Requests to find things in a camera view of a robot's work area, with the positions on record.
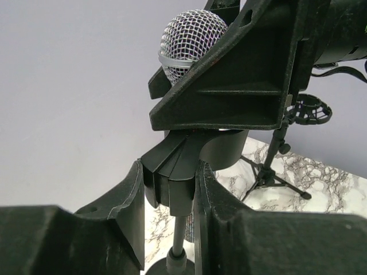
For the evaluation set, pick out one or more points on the black tripod shock mount stand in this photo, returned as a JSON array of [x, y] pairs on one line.
[[308, 110]]

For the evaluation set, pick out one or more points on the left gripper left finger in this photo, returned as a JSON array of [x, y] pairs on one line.
[[106, 236]]

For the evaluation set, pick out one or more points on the black round base stand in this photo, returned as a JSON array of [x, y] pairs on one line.
[[169, 171]]

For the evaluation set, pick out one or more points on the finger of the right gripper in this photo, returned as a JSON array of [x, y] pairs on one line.
[[183, 74], [244, 80]]

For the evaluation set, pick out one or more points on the silver glitter microphone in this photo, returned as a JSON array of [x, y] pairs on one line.
[[189, 40]]

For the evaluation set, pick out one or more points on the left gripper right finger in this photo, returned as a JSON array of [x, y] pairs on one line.
[[232, 238]]

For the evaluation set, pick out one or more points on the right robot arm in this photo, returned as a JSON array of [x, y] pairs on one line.
[[338, 33]]

